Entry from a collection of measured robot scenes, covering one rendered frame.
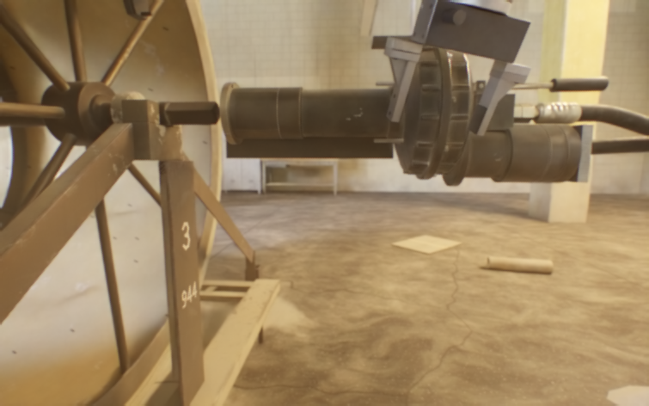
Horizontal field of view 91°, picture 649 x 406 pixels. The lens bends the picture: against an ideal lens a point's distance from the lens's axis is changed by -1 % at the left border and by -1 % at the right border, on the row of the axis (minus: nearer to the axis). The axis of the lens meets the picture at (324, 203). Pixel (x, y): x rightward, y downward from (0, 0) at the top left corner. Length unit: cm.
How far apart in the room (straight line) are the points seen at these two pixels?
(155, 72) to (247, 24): 808
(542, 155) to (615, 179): 1051
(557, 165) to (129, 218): 165
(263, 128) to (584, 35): 505
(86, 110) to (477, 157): 86
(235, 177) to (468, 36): 793
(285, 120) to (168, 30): 104
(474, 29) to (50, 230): 67
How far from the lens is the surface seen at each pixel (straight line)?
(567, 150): 83
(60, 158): 90
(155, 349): 126
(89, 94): 93
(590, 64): 548
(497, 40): 50
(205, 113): 81
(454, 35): 47
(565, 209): 529
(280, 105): 72
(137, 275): 161
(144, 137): 81
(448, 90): 65
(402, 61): 47
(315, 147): 84
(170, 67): 172
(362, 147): 84
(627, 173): 1147
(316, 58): 918
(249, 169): 815
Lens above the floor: 81
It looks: 7 degrees down
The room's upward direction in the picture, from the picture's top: straight up
